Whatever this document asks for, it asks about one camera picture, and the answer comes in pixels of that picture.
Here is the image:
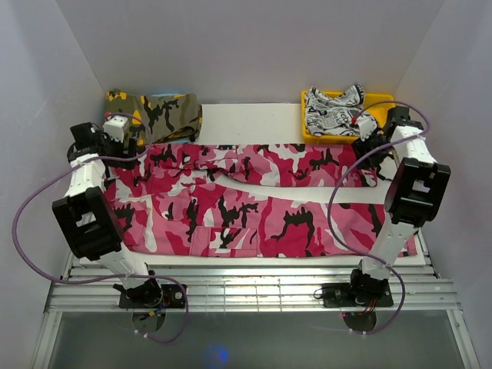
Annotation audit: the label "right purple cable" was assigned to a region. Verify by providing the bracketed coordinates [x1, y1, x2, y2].
[327, 100, 429, 336]

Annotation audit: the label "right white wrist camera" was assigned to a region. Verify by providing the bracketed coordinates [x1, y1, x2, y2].
[351, 113, 379, 141]

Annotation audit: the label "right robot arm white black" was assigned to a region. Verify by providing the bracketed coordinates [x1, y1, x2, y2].
[347, 106, 451, 305]

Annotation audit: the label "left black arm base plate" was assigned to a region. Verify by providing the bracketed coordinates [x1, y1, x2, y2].
[118, 284, 186, 310]

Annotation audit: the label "green camouflage folded trousers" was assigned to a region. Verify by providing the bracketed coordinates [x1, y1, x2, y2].
[105, 90, 202, 147]

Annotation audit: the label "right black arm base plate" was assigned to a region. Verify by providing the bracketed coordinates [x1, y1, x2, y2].
[321, 283, 394, 308]

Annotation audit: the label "purple cable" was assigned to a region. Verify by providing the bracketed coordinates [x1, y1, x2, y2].
[327, 100, 429, 336]
[11, 111, 189, 344]

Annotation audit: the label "pink camouflage trousers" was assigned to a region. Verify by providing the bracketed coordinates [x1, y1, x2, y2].
[102, 142, 418, 259]

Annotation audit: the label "yellow plastic tray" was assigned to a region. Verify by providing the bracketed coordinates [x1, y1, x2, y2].
[301, 89, 396, 145]

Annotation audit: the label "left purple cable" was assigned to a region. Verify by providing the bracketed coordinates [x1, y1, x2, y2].
[11, 111, 189, 344]

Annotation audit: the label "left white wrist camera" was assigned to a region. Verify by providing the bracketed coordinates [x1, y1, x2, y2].
[102, 115, 129, 143]

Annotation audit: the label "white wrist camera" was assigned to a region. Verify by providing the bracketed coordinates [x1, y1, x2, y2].
[102, 115, 129, 143]
[351, 113, 379, 141]

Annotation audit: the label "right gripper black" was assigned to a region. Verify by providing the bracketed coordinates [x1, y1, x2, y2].
[351, 129, 396, 170]

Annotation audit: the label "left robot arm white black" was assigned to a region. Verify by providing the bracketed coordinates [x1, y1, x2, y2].
[52, 115, 163, 308]

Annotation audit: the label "aluminium frame rail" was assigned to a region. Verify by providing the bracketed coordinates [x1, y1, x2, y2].
[45, 265, 460, 313]

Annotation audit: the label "white black newsprint trousers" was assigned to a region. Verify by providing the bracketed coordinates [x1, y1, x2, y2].
[305, 83, 370, 137]

